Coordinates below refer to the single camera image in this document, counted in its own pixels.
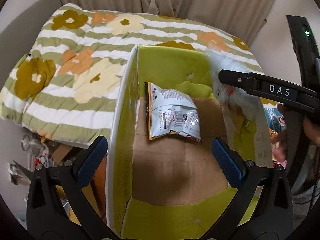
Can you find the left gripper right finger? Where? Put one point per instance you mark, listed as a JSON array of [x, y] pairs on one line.
[[262, 206]]

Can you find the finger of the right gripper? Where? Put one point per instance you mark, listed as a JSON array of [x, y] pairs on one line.
[[274, 89]]

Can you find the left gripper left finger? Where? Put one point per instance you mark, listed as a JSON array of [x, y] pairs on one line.
[[57, 207]]

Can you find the white blurred snack bag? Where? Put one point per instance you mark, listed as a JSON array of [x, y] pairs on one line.
[[227, 93]]

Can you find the right hand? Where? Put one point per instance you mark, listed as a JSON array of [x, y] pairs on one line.
[[312, 131]]

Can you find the blue patterned towel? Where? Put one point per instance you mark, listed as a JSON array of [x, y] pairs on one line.
[[277, 131]]

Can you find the floor clutter pile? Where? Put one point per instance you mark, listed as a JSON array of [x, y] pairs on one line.
[[40, 151]]

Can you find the green yellow cardboard box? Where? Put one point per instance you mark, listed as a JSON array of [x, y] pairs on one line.
[[172, 187]]

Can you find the floral striped quilt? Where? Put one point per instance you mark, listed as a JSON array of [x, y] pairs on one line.
[[66, 87]]

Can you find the grey bed headboard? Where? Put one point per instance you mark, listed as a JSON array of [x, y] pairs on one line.
[[19, 36]]

